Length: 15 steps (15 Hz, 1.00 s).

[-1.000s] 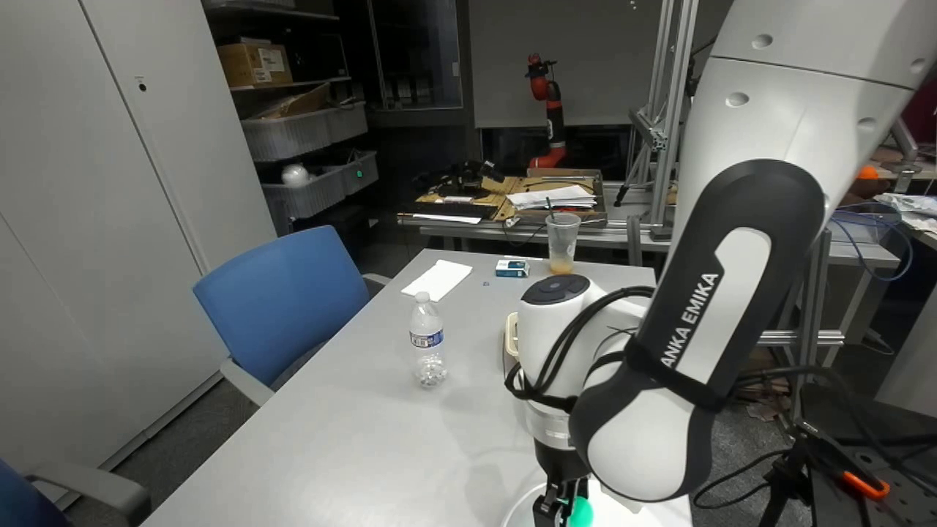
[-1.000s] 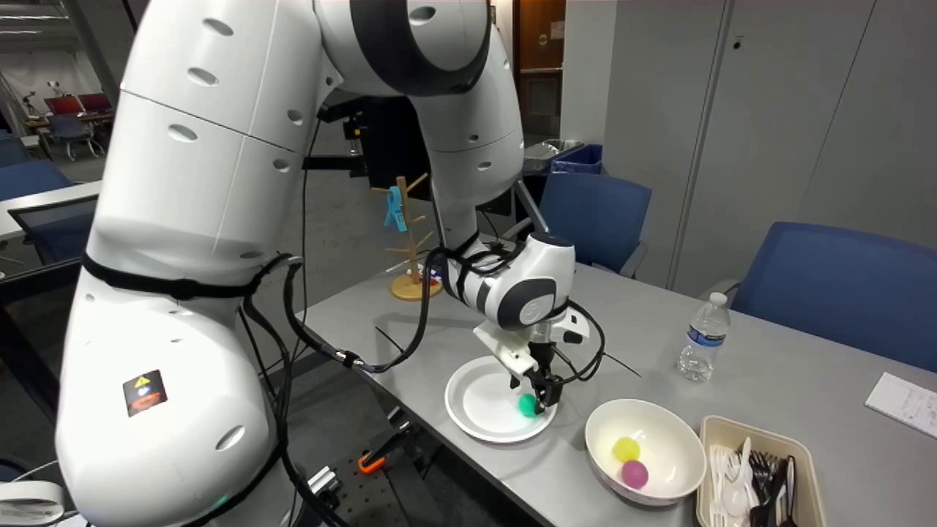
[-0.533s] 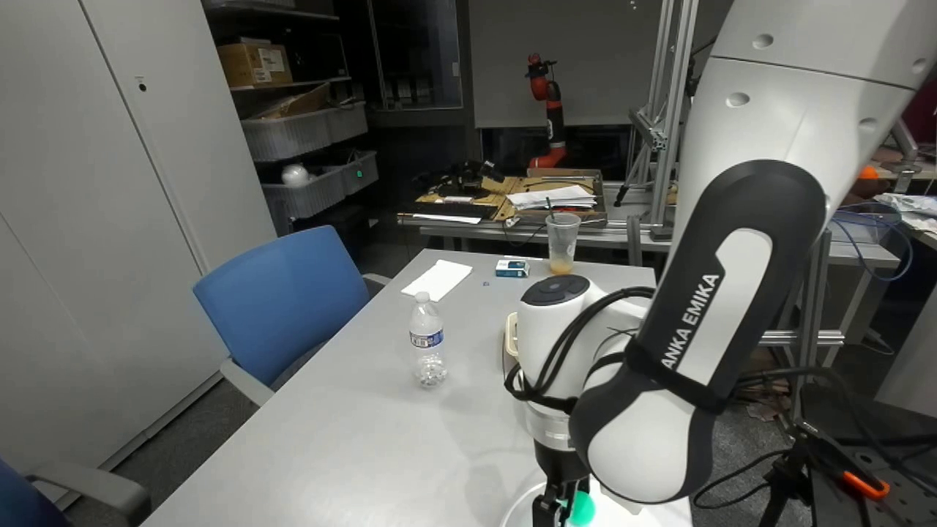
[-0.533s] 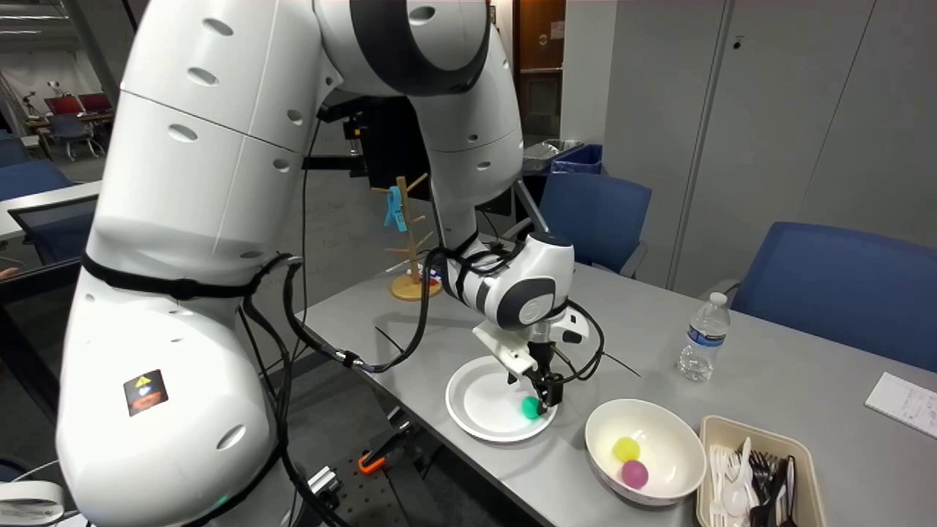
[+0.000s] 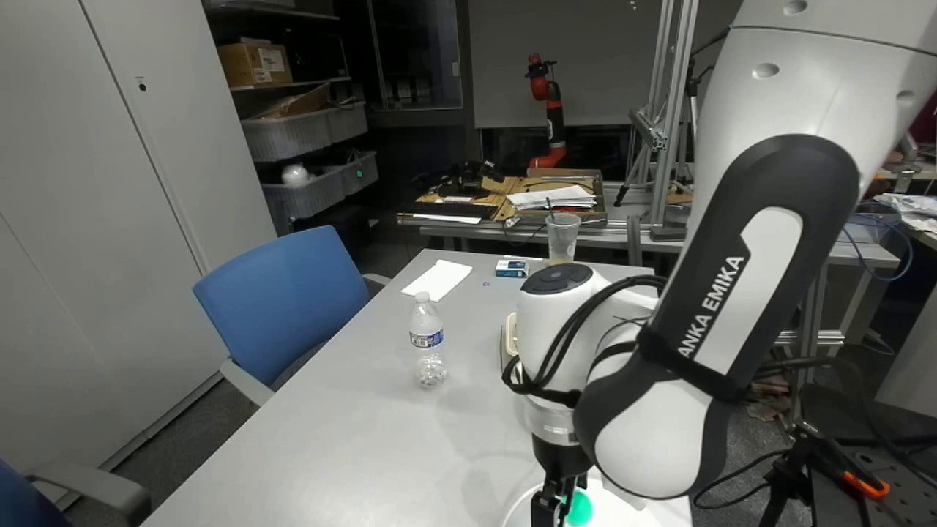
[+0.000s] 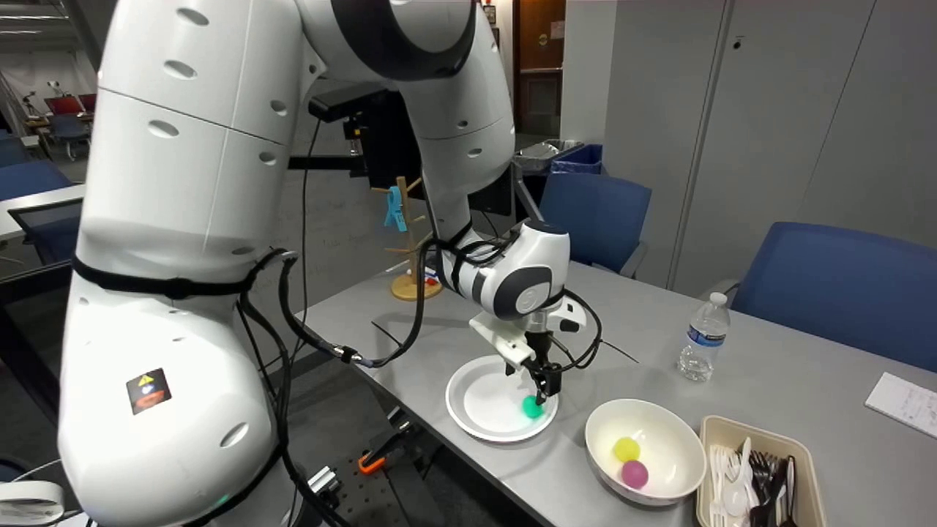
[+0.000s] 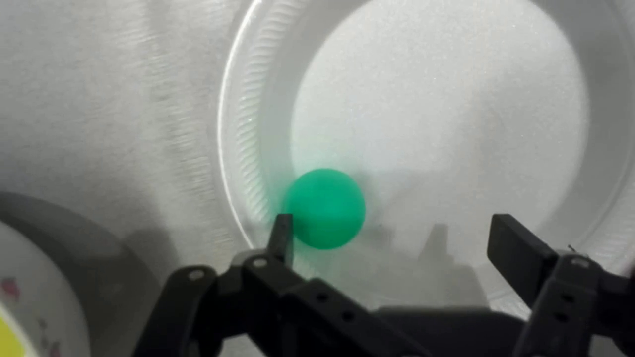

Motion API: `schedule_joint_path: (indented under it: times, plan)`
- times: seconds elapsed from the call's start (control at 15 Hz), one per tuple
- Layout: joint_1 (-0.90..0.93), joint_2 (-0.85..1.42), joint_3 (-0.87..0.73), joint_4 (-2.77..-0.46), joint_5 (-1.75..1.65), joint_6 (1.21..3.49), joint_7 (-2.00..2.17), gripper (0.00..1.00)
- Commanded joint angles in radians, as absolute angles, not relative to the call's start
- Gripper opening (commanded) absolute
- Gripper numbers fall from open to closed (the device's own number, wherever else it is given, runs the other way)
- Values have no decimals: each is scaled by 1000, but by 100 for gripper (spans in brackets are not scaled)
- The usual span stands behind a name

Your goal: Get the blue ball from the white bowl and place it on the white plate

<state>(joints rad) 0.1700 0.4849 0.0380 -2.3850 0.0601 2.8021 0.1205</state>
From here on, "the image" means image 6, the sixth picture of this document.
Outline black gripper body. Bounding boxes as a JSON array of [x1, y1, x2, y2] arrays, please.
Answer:
[[503, 329, 563, 379]]

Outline white plate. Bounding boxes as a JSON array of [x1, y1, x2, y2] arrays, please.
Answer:
[[443, 353, 563, 448]]

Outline yellow ball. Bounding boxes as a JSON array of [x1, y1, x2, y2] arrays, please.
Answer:
[[608, 433, 645, 467]]

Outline pink ball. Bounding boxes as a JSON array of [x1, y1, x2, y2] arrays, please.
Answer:
[[619, 461, 649, 492]]

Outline white bowl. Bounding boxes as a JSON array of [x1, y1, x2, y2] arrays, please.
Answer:
[[582, 395, 708, 511]]

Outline wooden stand with round base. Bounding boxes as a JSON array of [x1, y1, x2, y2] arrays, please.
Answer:
[[381, 173, 449, 306]]

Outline blue office chair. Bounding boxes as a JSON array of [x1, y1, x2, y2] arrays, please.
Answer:
[[535, 170, 657, 275], [730, 221, 937, 375]]

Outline clear water bottle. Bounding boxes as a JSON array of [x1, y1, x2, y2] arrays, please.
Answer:
[[674, 291, 736, 386]]

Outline black tripod with orange clamp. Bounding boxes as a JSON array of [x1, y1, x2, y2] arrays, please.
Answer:
[[301, 420, 419, 527]]

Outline blue bin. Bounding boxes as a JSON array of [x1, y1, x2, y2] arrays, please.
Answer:
[[547, 142, 608, 179]]

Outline light blue hanging item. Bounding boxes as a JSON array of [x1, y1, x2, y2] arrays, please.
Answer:
[[381, 184, 414, 237]]

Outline white plastic cutlery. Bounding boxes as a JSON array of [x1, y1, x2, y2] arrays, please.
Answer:
[[706, 438, 759, 527]]

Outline beige cutlery tray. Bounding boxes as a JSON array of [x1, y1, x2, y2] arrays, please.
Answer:
[[693, 413, 831, 527]]

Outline black plastic forks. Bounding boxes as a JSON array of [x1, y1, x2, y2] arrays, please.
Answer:
[[747, 448, 800, 527]]

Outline black mounted device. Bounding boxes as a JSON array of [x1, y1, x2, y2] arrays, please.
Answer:
[[288, 86, 425, 199]]

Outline grey metal cabinet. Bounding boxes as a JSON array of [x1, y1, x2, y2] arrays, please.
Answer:
[[600, 0, 937, 291]]

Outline white paper sheet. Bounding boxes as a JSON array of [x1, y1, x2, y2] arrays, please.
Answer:
[[865, 369, 937, 441]]

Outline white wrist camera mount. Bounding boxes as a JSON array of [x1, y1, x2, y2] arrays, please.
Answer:
[[465, 297, 588, 369]]

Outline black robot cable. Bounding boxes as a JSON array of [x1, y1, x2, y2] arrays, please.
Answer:
[[231, 246, 443, 372]]

